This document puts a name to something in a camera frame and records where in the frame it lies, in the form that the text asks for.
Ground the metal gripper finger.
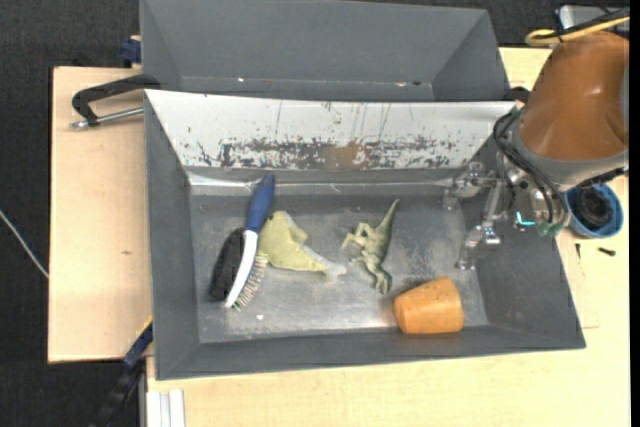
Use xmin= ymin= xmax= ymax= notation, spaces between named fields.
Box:
xmin=454 ymin=224 xmax=502 ymax=271
xmin=442 ymin=162 xmax=502 ymax=211

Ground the orange cup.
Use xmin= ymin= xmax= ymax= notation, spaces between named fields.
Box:
xmin=392 ymin=275 xmax=466 ymax=336

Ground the blue round cup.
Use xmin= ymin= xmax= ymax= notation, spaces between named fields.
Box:
xmin=563 ymin=182 xmax=626 ymax=239

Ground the green toy dinosaur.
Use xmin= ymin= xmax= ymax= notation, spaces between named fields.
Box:
xmin=339 ymin=198 xmax=402 ymax=296

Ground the yellow-green plush shark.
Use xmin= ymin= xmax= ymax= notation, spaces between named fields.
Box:
xmin=256 ymin=209 xmax=349 ymax=285

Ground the grey metal bin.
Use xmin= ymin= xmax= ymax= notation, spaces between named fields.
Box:
xmin=137 ymin=0 xmax=587 ymax=381

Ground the blue and white brush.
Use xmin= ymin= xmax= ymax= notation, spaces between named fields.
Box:
xmin=207 ymin=172 xmax=277 ymax=312

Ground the pale wood board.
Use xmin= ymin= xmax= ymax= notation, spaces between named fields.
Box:
xmin=47 ymin=64 xmax=154 ymax=364

